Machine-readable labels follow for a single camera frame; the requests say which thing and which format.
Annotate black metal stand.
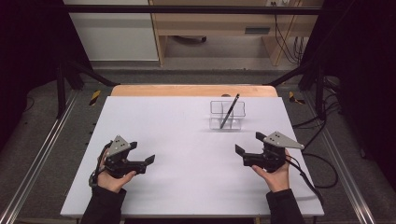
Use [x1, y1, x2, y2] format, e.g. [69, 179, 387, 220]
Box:
[55, 59, 120, 119]
[266, 60, 327, 120]

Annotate black looped floor cable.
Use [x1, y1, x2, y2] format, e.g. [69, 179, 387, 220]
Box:
[302, 151, 339, 189]

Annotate light wooden desk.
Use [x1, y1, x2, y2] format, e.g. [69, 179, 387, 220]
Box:
[148, 0, 325, 67]

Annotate black curtain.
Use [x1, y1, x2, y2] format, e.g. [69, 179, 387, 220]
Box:
[300, 0, 396, 188]
[0, 0, 92, 150]

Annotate white power strip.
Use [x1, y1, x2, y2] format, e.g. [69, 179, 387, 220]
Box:
[266, 0, 302, 7]

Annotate black floor cable bundle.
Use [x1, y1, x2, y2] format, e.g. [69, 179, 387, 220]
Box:
[292, 76, 342, 150]

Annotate clear plastic divided organizer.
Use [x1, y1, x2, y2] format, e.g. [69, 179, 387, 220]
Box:
[208, 100, 247, 132]

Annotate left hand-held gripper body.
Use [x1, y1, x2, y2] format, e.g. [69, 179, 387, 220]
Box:
[103, 134, 148, 179]

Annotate person's left hand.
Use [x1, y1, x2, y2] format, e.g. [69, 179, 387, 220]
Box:
[96, 148, 137, 194]

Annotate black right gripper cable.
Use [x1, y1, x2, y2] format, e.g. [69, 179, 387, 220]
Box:
[285, 155, 325, 208]

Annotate yellow black floor tape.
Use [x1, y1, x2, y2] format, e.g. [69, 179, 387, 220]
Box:
[288, 91, 306, 105]
[88, 90, 103, 106]

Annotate aluminium floor rail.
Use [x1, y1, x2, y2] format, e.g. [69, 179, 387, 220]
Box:
[0, 90, 80, 224]
[303, 91, 376, 224]

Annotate person's right hand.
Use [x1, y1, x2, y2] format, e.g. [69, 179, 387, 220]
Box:
[251, 148, 290, 193]

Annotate white cabinet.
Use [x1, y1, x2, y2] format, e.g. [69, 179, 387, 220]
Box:
[62, 0, 160, 62]

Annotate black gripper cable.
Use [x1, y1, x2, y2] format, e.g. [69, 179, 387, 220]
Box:
[88, 141, 113, 189]
[285, 155, 325, 208]

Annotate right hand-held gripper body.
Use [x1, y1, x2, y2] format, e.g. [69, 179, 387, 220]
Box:
[242, 131, 305, 174]

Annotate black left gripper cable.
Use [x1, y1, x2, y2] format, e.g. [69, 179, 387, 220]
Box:
[88, 141, 113, 189]

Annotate black horizontal frame bar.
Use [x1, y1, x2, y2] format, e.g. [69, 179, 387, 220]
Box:
[60, 4, 323, 16]

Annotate black hanging desk cables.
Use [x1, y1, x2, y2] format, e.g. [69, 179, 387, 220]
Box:
[273, 2, 307, 65]

